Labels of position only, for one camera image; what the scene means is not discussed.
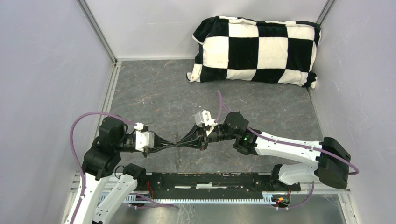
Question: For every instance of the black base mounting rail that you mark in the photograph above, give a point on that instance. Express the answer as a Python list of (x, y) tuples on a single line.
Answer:
[(211, 185)]

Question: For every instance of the left base circuit board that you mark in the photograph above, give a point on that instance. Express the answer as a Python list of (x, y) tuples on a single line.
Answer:
[(143, 196)]

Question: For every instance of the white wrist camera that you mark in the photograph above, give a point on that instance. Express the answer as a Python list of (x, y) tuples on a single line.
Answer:
[(144, 139), (204, 120)]

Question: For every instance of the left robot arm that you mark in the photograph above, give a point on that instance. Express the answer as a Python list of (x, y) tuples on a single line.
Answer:
[(115, 135)]

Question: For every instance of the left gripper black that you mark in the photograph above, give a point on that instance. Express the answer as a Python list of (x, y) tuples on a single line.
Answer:
[(159, 144)]

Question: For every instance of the base circuit board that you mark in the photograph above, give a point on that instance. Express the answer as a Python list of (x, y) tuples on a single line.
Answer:
[(282, 201), (143, 196)]

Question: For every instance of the white toothed cable strip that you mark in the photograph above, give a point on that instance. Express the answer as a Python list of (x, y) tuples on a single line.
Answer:
[(131, 198)]

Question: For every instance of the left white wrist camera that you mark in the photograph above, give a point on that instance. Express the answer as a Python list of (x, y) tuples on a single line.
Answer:
[(144, 139)]

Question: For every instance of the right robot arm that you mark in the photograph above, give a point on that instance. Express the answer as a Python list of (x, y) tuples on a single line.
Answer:
[(323, 161)]

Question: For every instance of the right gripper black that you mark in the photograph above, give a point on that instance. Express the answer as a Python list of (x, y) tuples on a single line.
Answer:
[(189, 140)]

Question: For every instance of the black white checkered pillow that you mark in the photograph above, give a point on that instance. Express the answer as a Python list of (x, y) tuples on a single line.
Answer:
[(236, 48)]

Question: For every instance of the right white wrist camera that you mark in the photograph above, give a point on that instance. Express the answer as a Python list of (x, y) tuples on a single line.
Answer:
[(204, 120)]

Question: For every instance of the right base circuit board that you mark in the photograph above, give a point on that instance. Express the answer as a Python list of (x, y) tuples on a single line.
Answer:
[(282, 201)]

